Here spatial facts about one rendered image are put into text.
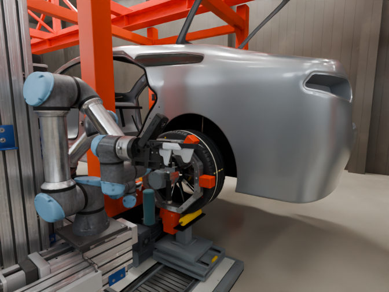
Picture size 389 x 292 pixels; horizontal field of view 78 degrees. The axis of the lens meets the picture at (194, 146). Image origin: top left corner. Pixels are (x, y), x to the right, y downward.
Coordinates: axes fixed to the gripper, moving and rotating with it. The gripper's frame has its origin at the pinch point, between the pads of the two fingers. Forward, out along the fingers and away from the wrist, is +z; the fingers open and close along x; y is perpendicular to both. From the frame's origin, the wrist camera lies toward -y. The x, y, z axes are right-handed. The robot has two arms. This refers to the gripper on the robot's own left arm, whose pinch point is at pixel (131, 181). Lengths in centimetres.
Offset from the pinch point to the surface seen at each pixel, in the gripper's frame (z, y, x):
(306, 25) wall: 354, -248, 394
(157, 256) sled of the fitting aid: 14, 70, 18
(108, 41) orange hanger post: 16, -99, -13
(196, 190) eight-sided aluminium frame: -13.6, 5.1, 44.5
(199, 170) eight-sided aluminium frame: -15.7, -10.0, 46.1
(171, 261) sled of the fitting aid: 4, 69, 28
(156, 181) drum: -8.2, -1.9, 16.9
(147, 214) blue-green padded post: 1.4, 25.9, 10.4
